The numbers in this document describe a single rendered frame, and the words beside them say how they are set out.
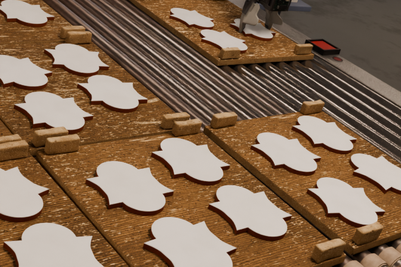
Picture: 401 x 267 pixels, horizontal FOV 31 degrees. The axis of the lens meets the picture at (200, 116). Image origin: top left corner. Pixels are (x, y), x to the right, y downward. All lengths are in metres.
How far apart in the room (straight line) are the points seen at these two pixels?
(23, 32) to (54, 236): 0.75
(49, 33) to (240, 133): 0.53
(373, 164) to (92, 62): 0.63
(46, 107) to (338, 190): 0.56
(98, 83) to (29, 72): 0.14
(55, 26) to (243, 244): 0.83
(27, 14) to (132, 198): 0.75
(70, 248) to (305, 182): 0.51
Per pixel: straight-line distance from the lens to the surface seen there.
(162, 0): 2.12
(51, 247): 1.02
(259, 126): 1.51
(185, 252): 1.06
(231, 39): 1.92
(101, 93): 1.45
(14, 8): 1.80
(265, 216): 1.20
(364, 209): 1.33
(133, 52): 1.75
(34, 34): 1.69
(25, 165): 1.20
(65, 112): 1.35
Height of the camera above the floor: 1.58
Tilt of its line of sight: 26 degrees down
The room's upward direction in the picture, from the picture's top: 16 degrees clockwise
